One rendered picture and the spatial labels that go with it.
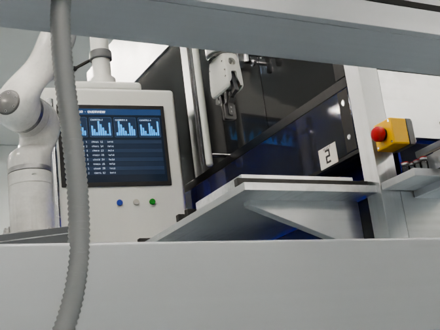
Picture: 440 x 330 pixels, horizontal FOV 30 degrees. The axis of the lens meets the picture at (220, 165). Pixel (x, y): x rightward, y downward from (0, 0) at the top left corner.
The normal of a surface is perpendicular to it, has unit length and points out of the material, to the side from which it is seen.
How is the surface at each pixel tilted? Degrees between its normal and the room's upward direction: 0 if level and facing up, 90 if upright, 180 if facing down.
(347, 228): 90
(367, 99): 90
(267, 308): 90
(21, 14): 180
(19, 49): 180
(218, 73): 91
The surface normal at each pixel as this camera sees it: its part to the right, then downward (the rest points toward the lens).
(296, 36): 0.12, 0.95
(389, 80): 0.46, -0.31
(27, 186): 0.07, -0.29
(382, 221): -0.88, -0.03
